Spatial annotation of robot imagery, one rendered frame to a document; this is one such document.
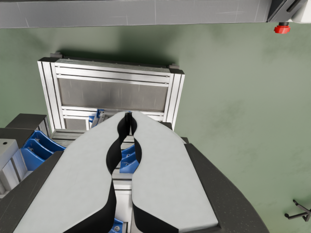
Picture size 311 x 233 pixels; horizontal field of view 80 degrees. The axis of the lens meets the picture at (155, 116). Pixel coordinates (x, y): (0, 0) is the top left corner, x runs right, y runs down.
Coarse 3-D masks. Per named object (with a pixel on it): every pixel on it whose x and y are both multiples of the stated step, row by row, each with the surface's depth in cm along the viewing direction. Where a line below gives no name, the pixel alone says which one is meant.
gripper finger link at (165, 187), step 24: (144, 120) 11; (144, 144) 9; (168, 144) 9; (144, 168) 8; (168, 168) 8; (192, 168) 8; (144, 192) 7; (168, 192) 7; (192, 192) 7; (144, 216) 6; (168, 216) 6; (192, 216) 6
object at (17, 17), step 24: (0, 0) 30; (24, 0) 30; (48, 0) 31; (72, 0) 31; (96, 0) 31; (120, 0) 31; (144, 0) 31; (168, 0) 32; (192, 0) 32; (216, 0) 32; (240, 0) 32; (264, 0) 33; (0, 24) 32; (24, 24) 32; (48, 24) 32; (72, 24) 32; (96, 24) 33; (120, 24) 33; (144, 24) 33; (168, 24) 34; (192, 24) 34
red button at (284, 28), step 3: (279, 24) 49; (282, 24) 48; (285, 24) 48; (276, 27) 49; (279, 27) 49; (282, 27) 48; (285, 27) 48; (288, 27) 48; (276, 30) 49; (279, 30) 49; (282, 30) 48; (285, 30) 48; (288, 30) 48; (282, 33) 49
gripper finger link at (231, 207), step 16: (192, 144) 9; (192, 160) 8; (208, 160) 8; (208, 176) 7; (224, 176) 7; (208, 192) 7; (224, 192) 7; (240, 192) 7; (224, 208) 6; (240, 208) 6; (224, 224) 6; (240, 224) 6; (256, 224) 6
